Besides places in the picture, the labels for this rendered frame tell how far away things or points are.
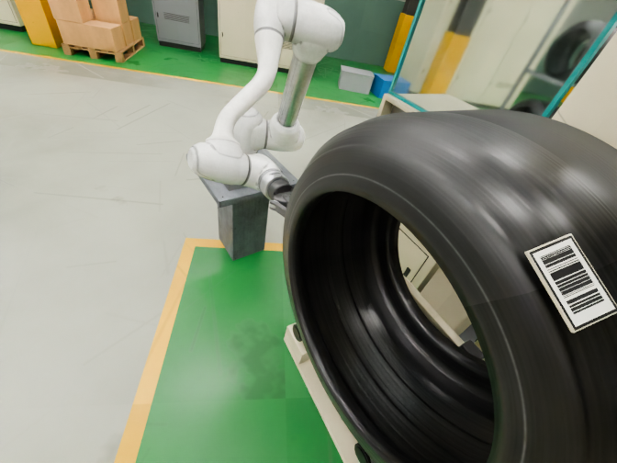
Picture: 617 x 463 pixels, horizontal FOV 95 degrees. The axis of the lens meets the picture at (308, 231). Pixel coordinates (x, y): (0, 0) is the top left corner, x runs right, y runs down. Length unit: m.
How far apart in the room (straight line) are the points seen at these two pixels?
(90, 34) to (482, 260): 5.93
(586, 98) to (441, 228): 0.41
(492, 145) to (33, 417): 1.85
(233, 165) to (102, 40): 5.16
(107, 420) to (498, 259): 1.65
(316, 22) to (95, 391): 1.80
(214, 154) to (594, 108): 0.80
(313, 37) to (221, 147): 0.55
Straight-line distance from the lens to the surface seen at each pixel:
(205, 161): 0.87
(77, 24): 6.06
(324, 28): 1.22
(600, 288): 0.29
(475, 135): 0.33
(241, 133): 1.58
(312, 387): 0.83
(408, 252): 1.27
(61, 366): 1.91
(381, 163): 0.34
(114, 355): 1.84
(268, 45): 1.14
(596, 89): 0.65
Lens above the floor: 1.57
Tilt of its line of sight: 42 degrees down
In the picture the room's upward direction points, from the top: 13 degrees clockwise
